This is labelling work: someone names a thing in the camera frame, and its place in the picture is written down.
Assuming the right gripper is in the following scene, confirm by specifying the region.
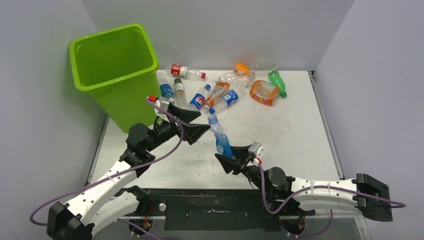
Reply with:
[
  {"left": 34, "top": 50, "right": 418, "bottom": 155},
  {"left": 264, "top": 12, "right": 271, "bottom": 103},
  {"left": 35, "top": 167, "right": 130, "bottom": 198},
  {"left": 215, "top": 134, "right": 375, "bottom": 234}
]
[{"left": 216, "top": 145, "right": 270, "bottom": 193}]

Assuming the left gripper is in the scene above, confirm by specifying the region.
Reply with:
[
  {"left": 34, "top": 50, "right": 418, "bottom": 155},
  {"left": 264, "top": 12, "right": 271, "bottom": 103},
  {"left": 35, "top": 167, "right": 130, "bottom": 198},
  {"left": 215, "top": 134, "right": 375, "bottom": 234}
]
[{"left": 144, "top": 102, "right": 210, "bottom": 152}]

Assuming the blue label crushed water bottle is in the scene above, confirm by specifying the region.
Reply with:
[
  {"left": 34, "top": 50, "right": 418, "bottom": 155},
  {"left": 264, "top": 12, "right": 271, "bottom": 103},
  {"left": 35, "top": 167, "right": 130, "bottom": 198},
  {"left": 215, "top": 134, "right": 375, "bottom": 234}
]
[{"left": 207, "top": 114, "right": 235, "bottom": 158}]

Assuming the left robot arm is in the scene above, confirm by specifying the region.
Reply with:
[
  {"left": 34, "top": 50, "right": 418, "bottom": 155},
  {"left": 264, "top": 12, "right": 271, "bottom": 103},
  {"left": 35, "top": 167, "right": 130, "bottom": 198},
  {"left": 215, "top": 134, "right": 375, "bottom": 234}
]
[{"left": 46, "top": 104, "right": 211, "bottom": 240}]

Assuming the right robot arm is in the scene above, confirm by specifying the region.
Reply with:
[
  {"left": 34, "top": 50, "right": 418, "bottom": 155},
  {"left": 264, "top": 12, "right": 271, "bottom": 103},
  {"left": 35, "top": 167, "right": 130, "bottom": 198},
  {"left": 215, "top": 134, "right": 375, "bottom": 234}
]
[{"left": 215, "top": 142, "right": 395, "bottom": 222}]

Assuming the blue label bottle near bin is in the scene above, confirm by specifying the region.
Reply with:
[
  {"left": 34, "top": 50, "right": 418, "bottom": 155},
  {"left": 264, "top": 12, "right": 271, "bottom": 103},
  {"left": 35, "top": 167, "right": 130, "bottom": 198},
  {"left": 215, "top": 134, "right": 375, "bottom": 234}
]
[{"left": 156, "top": 72, "right": 175, "bottom": 104}]

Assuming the green plastic bin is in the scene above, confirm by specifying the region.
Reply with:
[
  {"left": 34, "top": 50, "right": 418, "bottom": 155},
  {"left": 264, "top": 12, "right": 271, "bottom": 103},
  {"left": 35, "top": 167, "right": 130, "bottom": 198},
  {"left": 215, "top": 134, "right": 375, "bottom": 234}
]
[{"left": 69, "top": 23, "right": 161, "bottom": 133}]

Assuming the pepsi bottle centre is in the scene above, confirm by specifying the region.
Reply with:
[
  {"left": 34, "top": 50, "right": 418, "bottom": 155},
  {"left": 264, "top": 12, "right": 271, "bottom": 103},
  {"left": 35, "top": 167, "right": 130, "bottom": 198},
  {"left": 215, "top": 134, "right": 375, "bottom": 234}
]
[{"left": 185, "top": 84, "right": 211, "bottom": 111}]

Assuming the green cap white label bottle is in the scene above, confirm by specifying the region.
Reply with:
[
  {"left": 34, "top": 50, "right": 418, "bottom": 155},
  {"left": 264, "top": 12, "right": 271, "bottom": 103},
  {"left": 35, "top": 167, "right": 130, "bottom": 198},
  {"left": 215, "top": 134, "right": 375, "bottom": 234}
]
[{"left": 173, "top": 78, "right": 187, "bottom": 108}]

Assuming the blue label blue cap bottle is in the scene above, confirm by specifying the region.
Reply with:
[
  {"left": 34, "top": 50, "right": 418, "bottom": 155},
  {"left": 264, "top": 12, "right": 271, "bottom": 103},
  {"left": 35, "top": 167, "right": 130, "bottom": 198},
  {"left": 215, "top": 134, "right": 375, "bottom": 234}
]
[{"left": 208, "top": 85, "right": 247, "bottom": 114}]

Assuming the orange label slim bottle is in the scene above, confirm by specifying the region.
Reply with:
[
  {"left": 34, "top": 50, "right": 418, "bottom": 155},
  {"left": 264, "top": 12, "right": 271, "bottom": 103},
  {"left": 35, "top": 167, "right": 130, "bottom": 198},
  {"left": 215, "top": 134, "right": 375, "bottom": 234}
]
[{"left": 201, "top": 81, "right": 230, "bottom": 114}]

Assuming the red label clear bottle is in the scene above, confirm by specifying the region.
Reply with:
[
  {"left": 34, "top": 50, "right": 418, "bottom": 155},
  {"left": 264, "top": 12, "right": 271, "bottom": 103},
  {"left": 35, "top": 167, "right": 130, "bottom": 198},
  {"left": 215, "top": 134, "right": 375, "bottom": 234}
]
[{"left": 165, "top": 64, "right": 206, "bottom": 81}]

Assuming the clear crushed bottle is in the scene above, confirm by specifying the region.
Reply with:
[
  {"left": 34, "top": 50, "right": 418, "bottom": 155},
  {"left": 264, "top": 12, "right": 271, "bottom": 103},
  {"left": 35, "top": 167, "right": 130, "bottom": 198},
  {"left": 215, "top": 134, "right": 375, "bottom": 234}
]
[{"left": 215, "top": 72, "right": 254, "bottom": 86}]

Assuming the crushed orange tea bottle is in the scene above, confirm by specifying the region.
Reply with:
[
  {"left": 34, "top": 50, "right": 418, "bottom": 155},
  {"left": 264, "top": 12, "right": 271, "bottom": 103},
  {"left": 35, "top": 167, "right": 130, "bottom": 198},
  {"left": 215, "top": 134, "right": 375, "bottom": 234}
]
[{"left": 249, "top": 79, "right": 281, "bottom": 106}]

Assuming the orange bottle at back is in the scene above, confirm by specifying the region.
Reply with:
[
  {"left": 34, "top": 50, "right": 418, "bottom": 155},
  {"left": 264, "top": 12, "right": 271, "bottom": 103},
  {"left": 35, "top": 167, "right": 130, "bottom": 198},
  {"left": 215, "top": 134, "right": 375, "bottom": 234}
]
[{"left": 233, "top": 62, "right": 255, "bottom": 78}]

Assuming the green plastic bottle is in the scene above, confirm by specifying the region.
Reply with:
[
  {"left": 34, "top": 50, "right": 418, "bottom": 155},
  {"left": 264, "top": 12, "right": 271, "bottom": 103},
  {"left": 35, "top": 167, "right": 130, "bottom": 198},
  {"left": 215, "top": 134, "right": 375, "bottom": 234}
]
[{"left": 268, "top": 70, "right": 287, "bottom": 98}]

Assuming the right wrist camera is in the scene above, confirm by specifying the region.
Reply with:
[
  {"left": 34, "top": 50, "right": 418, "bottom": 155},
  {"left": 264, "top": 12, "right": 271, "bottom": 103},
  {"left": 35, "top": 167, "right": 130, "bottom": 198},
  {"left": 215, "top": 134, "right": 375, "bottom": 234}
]
[{"left": 248, "top": 142, "right": 266, "bottom": 165}]

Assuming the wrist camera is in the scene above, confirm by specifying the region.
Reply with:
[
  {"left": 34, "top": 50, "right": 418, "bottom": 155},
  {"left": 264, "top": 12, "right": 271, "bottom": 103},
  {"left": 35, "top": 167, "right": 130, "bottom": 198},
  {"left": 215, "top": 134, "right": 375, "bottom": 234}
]
[
  {"left": 146, "top": 95, "right": 170, "bottom": 121},
  {"left": 248, "top": 142, "right": 266, "bottom": 165}
]

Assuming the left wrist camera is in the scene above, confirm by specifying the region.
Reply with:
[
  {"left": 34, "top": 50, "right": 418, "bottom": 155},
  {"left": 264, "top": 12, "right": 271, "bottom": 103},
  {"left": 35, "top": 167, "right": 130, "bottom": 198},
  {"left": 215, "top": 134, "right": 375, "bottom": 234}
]
[{"left": 146, "top": 95, "right": 170, "bottom": 121}]

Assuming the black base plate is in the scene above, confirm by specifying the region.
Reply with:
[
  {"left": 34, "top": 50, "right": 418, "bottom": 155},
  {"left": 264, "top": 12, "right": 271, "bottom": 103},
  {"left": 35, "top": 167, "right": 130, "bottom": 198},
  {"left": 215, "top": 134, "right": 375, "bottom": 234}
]
[{"left": 116, "top": 187, "right": 316, "bottom": 232}]

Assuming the clear bottle at wall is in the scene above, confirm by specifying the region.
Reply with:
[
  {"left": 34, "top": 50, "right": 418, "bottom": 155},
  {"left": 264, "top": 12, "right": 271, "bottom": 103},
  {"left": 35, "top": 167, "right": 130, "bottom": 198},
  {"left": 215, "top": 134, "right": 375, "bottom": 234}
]
[{"left": 254, "top": 60, "right": 278, "bottom": 72}]

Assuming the aluminium table edge rail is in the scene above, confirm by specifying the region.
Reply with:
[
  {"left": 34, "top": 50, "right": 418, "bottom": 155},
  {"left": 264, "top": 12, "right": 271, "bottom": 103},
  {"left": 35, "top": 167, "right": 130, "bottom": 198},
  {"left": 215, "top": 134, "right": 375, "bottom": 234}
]
[{"left": 307, "top": 71, "right": 345, "bottom": 179}]

